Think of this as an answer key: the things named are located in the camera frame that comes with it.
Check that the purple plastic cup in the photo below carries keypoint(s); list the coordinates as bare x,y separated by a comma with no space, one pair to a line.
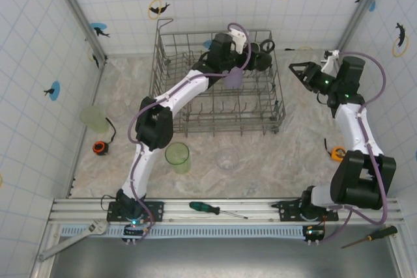
234,80

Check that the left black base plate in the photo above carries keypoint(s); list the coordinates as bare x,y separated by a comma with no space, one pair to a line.
156,209

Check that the aluminium frame post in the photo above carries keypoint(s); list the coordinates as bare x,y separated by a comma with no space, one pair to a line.
79,14
350,30

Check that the black control board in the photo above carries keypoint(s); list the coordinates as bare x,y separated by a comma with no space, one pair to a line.
133,230
312,233

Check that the steel adjustable wrench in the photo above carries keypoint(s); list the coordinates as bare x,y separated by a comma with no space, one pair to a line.
94,227

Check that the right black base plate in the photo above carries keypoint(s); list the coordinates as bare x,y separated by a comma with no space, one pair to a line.
286,209

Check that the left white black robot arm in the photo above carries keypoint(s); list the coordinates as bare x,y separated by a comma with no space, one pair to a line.
182,90

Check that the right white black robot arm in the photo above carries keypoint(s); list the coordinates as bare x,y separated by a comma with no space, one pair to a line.
355,128

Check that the black mug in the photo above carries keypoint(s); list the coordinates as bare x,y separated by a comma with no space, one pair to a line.
264,61

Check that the black yellow screwdriver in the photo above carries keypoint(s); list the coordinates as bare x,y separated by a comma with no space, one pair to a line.
384,232

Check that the blue oval black bird sticker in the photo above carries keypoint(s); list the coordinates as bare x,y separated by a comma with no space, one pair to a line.
207,44

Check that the clear green tumbler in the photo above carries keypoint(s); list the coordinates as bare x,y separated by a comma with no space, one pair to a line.
177,157

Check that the yellow tape measure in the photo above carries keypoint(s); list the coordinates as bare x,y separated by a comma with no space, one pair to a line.
339,153

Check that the aluminium mounting rail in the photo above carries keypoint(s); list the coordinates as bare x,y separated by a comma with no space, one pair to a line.
260,216

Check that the blue oval fish sticker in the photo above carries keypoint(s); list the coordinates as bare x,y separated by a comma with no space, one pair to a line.
56,90

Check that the pale green textured cup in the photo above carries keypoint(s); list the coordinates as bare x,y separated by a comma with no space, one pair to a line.
92,118

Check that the orange tape measure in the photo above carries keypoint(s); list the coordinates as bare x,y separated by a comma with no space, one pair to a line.
99,147

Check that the blue oval shark sticker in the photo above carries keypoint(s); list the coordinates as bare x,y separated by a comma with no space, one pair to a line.
97,27

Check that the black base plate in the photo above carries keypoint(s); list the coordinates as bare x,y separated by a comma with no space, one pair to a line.
156,209
286,209

